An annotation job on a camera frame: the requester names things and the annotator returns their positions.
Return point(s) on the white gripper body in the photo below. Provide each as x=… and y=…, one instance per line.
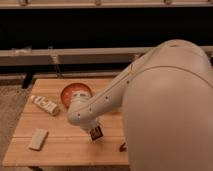
x=90, y=125

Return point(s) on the black rectangular block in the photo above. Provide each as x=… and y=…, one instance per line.
x=96, y=133

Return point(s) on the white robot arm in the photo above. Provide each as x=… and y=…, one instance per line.
x=166, y=98

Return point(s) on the orange ceramic cup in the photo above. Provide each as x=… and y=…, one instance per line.
x=70, y=91

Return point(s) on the dark red chili pepper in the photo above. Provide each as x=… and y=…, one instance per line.
x=123, y=148

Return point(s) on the wooden table board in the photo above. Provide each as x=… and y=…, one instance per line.
x=66, y=145

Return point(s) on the white tube with label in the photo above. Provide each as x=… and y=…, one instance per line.
x=45, y=104

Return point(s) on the long grey metal rail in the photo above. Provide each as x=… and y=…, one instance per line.
x=26, y=57

